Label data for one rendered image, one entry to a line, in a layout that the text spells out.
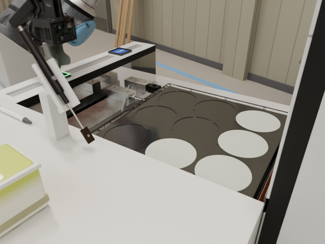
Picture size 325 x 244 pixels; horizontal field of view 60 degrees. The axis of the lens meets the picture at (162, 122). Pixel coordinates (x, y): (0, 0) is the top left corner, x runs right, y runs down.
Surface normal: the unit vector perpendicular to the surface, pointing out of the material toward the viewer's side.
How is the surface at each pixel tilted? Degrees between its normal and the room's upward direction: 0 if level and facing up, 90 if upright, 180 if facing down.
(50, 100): 90
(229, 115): 0
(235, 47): 90
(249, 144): 0
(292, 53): 90
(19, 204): 90
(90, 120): 0
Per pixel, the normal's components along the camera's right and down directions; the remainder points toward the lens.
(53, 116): 0.85, 0.27
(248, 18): -0.76, 0.33
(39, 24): -0.54, 0.43
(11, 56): 0.65, 0.39
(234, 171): 0.00, -0.86
